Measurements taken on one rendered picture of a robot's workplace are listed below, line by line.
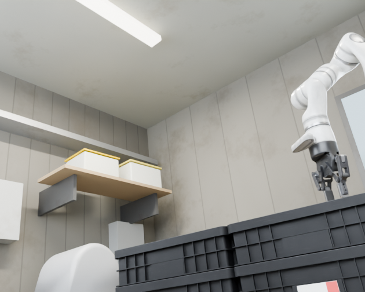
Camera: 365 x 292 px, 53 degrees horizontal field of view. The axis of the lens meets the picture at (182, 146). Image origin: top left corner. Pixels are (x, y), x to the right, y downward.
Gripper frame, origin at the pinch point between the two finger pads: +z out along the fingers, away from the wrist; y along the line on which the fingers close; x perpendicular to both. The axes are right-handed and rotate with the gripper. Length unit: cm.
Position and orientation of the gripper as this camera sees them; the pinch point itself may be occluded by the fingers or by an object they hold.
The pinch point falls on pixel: (336, 195)
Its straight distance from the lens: 104.9
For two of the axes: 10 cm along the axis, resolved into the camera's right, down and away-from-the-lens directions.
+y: -2.0, 4.2, 8.8
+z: 1.0, 9.1, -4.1
